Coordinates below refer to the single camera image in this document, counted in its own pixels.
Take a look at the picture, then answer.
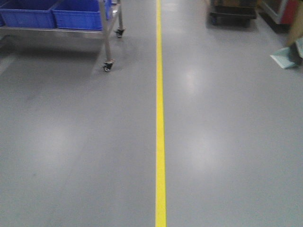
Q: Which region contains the steel shelf cart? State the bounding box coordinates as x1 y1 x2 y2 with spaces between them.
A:
0 0 125 72

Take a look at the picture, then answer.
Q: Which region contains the blue bin on cart right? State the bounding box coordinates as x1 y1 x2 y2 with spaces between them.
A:
52 0 103 31

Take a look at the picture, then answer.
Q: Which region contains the blue bin on cart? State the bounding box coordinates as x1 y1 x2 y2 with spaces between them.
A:
0 0 60 28
52 0 103 31

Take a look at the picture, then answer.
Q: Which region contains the black platform trolley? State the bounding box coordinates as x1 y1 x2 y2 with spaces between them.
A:
209 0 258 27

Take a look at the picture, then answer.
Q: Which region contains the teal dustpan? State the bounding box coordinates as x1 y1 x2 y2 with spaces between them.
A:
270 46 303 69

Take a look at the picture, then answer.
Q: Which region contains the blue bin on cart left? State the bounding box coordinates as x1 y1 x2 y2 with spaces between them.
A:
0 0 60 28

